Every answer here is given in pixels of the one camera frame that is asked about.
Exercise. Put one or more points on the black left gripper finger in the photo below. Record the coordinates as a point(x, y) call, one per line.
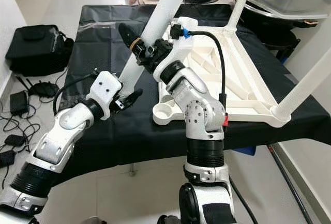
point(133, 95)

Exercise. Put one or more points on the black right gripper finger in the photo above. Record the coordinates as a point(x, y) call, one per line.
point(128, 35)

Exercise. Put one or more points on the white plastic table top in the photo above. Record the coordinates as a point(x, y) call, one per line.
point(248, 105)

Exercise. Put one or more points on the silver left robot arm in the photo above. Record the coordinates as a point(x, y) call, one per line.
point(57, 141)

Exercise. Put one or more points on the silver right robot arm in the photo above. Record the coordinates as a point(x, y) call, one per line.
point(201, 110)

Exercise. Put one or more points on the tan rubber band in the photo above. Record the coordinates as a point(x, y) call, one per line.
point(136, 43)

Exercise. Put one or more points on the black tablecloth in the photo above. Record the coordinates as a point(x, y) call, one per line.
point(108, 146)

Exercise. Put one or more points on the black router with antennas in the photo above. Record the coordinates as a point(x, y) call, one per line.
point(42, 89)

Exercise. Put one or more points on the black square case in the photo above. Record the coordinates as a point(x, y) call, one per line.
point(36, 48)

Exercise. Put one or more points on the small black power adapter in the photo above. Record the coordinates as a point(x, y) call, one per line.
point(15, 140)

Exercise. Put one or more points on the black wok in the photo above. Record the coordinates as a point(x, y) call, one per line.
point(274, 32)

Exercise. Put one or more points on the blue dustpan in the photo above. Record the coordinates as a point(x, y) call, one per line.
point(245, 150)

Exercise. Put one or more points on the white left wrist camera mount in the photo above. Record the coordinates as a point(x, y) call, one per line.
point(106, 89)

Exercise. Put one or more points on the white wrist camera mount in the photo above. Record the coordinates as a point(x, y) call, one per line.
point(106, 89)
point(178, 48)

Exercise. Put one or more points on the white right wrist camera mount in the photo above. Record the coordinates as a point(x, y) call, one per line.
point(178, 48)

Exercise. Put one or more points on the metal folding table frame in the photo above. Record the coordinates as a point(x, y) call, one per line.
point(289, 182)

